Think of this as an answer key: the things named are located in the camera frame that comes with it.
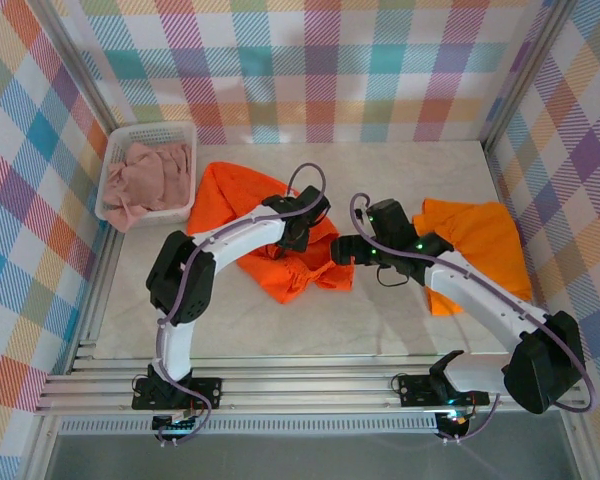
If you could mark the red-orange shorts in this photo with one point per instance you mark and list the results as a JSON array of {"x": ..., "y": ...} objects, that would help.
[{"x": 225, "y": 185}]

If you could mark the light orange shorts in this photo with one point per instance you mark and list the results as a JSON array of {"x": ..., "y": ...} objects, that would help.
[{"x": 485, "y": 240}]

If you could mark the pink shorts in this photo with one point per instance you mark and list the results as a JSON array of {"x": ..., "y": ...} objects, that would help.
[{"x": 145, "y": 175}]

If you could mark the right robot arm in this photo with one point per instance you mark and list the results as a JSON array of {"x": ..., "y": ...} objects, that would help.
[{"x": 480, "y": 300}]

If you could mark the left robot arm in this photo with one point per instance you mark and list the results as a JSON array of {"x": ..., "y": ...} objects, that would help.
[{"x": 180, "y": 350}]

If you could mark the white perforated plastic basket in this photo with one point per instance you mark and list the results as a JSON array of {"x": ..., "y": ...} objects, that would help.
[{"x": 150, "y": 132}]

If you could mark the small circuit board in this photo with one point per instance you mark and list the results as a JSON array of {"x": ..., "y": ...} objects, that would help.
[{"x": 457, "y": 422}]

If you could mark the green circuit board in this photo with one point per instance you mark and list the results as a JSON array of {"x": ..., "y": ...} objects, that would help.
[{"x": 175, "y": 425}]

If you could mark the aluminium frame rails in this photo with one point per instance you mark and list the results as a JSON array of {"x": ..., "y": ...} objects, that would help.
[{"x": 305, "y": 385}]

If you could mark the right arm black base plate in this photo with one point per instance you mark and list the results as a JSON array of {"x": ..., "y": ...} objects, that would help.
[{"x": 415, "y": 390}]

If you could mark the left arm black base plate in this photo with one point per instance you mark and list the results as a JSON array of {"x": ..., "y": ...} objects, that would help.
[{"x": 205, "y": 392}]

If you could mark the aluminium upright post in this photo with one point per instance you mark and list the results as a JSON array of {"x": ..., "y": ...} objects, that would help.
[
  {"x": 80, "y": 65},
  {"x": 531, "y": 65}
]

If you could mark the aluminium lower frame bar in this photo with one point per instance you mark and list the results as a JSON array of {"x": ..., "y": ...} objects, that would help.
[
  {"x": 577, "y": 450},
  {"x": 37, "y": 450}
]

